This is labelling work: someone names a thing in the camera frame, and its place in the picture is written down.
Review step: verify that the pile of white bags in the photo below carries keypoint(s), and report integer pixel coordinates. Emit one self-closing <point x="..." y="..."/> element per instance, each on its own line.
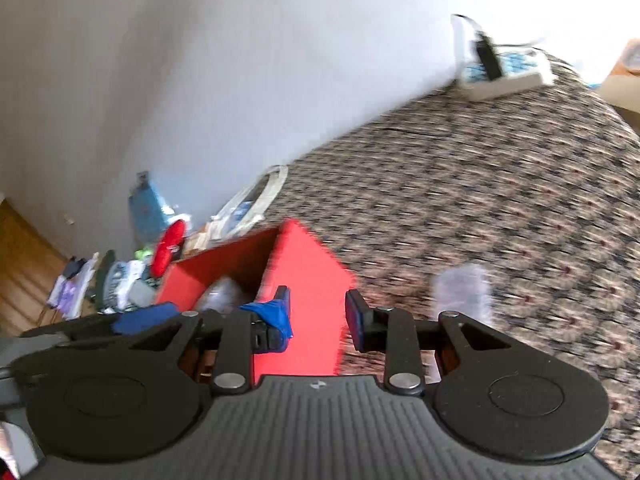
<point x="115" y="280"/>

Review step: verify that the black power adapter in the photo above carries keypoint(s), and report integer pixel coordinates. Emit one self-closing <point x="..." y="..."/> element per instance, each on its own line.
<point x="487" y="57"/>

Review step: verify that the clear plastic container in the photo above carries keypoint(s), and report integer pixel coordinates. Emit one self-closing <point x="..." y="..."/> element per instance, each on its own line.
<point x="462" y="292"/>

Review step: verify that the red box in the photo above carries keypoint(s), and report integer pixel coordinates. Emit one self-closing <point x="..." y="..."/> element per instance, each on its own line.
<point x="305" y="280"/>

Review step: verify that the red oval case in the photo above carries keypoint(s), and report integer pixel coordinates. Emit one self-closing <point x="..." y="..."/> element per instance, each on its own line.
<point x="169" y="247"/>

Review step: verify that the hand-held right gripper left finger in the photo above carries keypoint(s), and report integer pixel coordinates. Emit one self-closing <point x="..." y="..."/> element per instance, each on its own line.
<point x="277" y="317"/>

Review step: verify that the patterned woven table cloth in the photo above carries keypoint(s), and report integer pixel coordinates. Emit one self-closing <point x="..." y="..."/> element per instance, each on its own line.
<point x="475" y="200"/>

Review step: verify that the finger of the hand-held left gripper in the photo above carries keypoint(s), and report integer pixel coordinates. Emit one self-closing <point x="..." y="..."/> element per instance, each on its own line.
<point x="145" y="317"/>

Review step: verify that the cardboard box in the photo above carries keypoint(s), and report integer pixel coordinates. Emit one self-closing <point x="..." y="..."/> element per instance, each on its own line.
<point x="622" y="85"/>

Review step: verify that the clear glass bowl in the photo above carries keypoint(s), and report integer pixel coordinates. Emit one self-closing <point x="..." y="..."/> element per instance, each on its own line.
<point x="222" y="295"/>

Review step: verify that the white power strip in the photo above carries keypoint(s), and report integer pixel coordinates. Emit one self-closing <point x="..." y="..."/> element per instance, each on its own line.
<point x="515" y="77"/>

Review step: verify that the blue bottle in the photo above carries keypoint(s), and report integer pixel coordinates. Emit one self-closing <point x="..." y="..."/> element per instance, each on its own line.
<point x="147" y="210"/>

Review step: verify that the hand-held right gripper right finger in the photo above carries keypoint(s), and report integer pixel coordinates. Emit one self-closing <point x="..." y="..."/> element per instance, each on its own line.
<point x="356" y="322"/>

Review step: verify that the blue and white packet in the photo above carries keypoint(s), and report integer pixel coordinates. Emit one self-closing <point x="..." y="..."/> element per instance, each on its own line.
<point x="240" y="215"/>

